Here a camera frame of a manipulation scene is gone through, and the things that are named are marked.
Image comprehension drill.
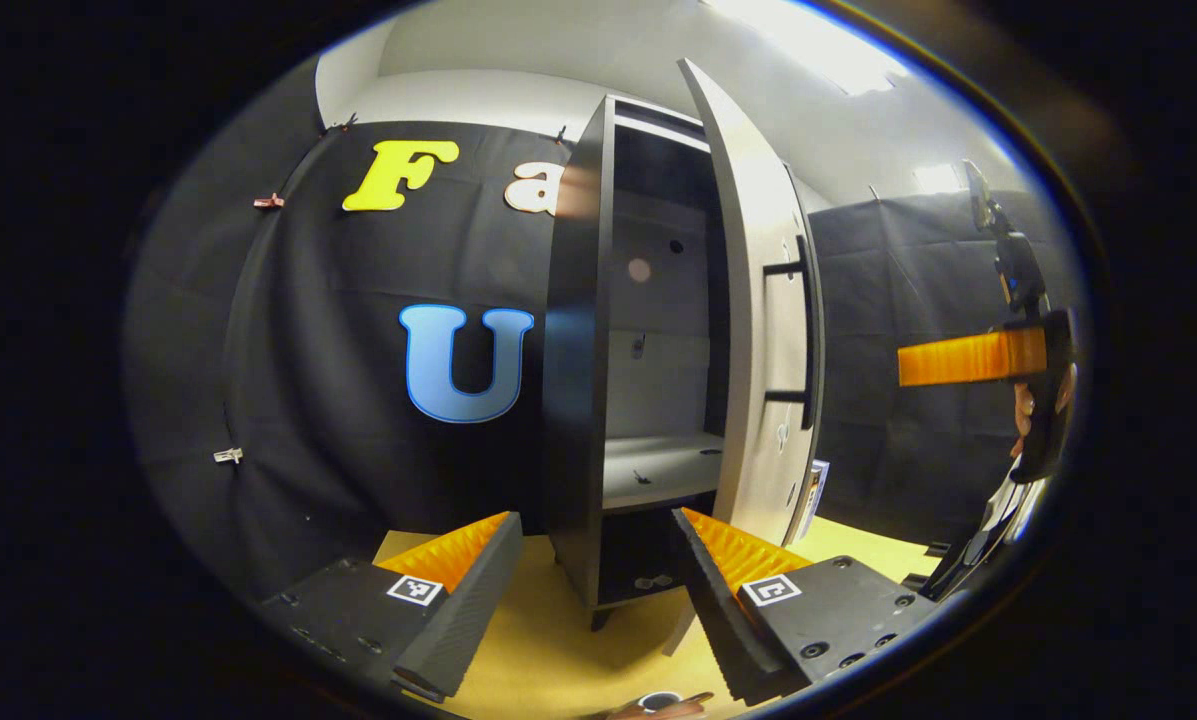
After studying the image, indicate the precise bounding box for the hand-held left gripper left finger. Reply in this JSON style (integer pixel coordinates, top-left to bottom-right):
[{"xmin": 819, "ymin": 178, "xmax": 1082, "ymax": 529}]
[{"xmin": 259, "ymin": 510, "xmax": 525, "ymax": 703}]

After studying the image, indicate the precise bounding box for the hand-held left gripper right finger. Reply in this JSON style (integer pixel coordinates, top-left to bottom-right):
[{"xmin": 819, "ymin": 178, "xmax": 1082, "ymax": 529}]
[{"xmin": 670, "ymin": 505, "xmax": 941, "ymax": 709}]

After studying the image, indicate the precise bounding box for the round wooden coaster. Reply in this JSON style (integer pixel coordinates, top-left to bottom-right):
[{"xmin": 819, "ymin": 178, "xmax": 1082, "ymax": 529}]
[{"xmin": 603, "ymin": 692, "xmax": 716, "ymax": 720}]

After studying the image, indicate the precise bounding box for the black door handle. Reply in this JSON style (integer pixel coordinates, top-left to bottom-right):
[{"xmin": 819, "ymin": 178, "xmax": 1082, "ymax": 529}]
[{"xmin": 763, "ymin": 235, "xmax": 827, "ymax": 431}]

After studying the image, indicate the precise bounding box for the dark grey cabinet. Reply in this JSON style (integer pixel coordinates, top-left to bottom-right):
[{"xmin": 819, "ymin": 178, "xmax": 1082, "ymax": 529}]
[{"xmin": 543, "ymin": 95, "xmax": 734, "ymax": 633}]

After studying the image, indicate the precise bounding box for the white cabinet shelf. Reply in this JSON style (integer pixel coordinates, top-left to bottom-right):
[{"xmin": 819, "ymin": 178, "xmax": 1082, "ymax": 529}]
[{"xmin": 603, "ymin": 432, "xmax": 724, "ymax": 513}]

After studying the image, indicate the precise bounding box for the bundle of upright books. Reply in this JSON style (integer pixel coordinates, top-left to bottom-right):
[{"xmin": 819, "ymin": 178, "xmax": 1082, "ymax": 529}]
[{"xmin": 796, "ymin": 458, "xmax": 831, "ymax": 541}]

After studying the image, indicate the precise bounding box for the black backdrop cloth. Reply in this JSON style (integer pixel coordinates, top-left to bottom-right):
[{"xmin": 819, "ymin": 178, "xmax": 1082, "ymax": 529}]
[{"xmin": 123, "ymin": 60, "xmax": 1069, "ymax": 601}]

